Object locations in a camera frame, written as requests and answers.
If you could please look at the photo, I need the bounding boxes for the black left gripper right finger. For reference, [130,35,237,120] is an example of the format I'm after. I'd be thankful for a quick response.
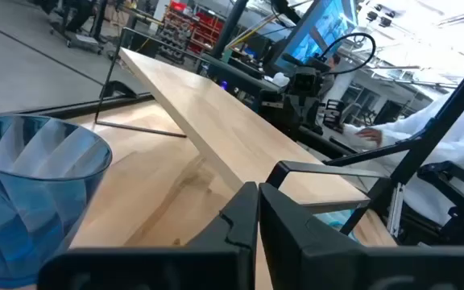
[259,182,464,290]

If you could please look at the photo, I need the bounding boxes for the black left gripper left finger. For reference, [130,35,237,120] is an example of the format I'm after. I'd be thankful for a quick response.
[37,181,259,290]

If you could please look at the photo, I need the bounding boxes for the blue faceted translucent cup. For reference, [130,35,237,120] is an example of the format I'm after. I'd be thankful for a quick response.
[0,114,114,289]

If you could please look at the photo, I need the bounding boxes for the teal cloth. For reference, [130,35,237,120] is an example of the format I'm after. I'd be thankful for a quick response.
[314,209,362,242]

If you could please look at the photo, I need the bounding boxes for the person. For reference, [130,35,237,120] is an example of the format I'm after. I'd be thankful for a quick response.
[342,35,464,226]
[320,52,342,100]

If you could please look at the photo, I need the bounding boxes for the black background desk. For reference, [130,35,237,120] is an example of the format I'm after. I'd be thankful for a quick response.
[197,53,282,98]

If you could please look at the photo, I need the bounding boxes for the large monitor blue screen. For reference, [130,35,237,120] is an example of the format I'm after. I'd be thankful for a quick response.
[274,0,360,73]

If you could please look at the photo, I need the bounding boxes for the person's hand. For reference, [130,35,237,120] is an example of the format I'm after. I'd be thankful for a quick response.
[355,126,384,147]

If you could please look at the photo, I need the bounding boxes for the silver aluminium extrusion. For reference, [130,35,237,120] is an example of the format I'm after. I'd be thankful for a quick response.
[387,183,405,239]

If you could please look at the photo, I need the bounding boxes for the black round pillar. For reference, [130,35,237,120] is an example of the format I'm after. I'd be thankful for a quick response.
[209,0,250,60]

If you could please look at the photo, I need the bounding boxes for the red parts rack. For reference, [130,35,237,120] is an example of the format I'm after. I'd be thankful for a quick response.
[157,2,225,65]

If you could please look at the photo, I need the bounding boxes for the wheeled cart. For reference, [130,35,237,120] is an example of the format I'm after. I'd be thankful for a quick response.
[50,0,106,54]

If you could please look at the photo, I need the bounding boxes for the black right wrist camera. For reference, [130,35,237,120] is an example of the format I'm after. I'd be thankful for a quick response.
[290,66,324,97]

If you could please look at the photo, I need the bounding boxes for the wooden shelf black metal frame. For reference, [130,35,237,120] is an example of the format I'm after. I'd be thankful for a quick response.
[93,27,386,237]

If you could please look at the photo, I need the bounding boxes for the black looped cable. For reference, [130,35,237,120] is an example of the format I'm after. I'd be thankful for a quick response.
[316,32,377,77]

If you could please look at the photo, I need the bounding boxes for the black rig frame post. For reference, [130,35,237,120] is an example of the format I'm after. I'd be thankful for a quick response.
[323,50,464,237]

